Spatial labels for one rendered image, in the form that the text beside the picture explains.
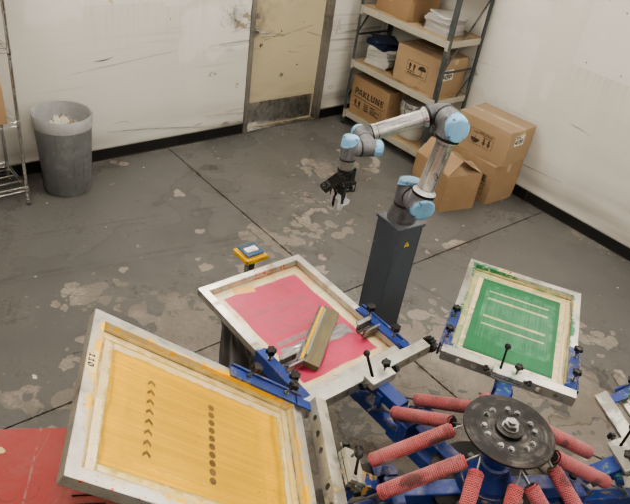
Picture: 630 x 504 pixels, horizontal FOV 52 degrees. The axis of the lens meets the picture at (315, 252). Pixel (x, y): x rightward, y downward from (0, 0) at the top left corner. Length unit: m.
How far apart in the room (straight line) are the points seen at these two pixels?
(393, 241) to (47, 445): 1.88
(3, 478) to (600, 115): 5.22
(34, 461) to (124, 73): 4.23
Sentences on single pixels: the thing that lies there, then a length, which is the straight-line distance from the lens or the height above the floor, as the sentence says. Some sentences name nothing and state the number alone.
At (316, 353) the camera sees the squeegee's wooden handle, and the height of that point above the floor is 0.99.
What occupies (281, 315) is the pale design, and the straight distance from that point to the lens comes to 2.97.
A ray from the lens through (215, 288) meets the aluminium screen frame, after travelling 3.03.
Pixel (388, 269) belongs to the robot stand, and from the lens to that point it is 3.40.
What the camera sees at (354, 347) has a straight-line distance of 2.88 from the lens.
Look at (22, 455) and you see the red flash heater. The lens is 2.29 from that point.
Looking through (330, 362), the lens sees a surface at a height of 0.95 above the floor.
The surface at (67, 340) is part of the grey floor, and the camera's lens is 4.27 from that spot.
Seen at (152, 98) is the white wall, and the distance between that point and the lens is 6.18.
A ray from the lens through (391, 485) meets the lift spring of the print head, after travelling 2.21.
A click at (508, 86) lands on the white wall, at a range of 6.57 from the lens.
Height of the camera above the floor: 2.87
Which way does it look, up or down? 34 degrees down
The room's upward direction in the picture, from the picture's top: 9 degrees clockwise
